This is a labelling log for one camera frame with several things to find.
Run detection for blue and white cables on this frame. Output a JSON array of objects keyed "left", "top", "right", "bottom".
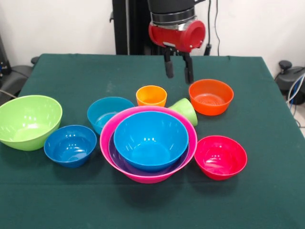
[{"left": 287, "top": 73, "right": 305, "bottom": 105}]

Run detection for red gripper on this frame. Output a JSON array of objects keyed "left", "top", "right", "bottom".
[{"left": 148, "top": 20, "right": 206, "bottom": 84}]

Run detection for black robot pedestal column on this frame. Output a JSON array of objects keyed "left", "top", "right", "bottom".
[{"left": 109, "top": 0, "right": 193, "bottom": 56}]

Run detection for large green bowl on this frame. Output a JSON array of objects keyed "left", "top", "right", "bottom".
[{"left": 0, "top": 94, "right": 63, "bottom": 152}]

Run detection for green cup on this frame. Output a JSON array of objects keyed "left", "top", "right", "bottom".
[{"left": 168, "top": 98, "right": 198, "bottom": 126}]

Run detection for translucent blue ribbed bowl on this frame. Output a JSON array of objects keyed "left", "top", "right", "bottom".
[{"left": 87, "top": 96, "right": 135, "bottom": 136}]

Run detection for small crimson bowl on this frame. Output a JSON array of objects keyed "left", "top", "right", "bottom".
[{"left": 194, "top": 135, "right": 248, "bottom": 181}]

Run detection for grey cable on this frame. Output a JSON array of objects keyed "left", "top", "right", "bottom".
[{"left": 0, "top": 89, "right": 17, "bottom": 100}]

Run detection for black hanging cable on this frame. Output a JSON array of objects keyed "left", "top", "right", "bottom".
[{"left": 204, "top": 0, "right": 220, "bottom": 56}]

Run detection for black equipment rack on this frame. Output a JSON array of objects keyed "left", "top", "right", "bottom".
[{"left": 0, "top": 35, "right": 10, "bottom": 82}]

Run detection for purple bowl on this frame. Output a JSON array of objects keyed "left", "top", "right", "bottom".
[{"left": 108, "top": 130, "right": 191, "bottom": 177}]

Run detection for large pink bowl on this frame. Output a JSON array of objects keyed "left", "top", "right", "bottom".
[{"left": 99, "top": 105, "right": 198, "bottom": 184}]

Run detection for dark green table cloth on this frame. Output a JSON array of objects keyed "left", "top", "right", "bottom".
[{"left": 0, "top": 53, "right": 305, "bottom": 229}]

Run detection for large light blue bowl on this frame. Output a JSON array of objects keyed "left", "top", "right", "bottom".
[{"left": 113, "top": 111, "right": 190, "bottom": 172}]

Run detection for small dark blue bowl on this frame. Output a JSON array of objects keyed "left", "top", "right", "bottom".
[{"left": 43, "top": 125, "right": 98, "bottom": 168}]

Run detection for orange cup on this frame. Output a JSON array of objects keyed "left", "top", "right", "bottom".
[{"left": 135, "top": 85, "right": 167, "bottom": 107}]

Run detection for orange bowl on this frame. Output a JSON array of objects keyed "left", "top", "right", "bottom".
[{"left": 188, "top": 79, "right": 234, "bottom": 116}]

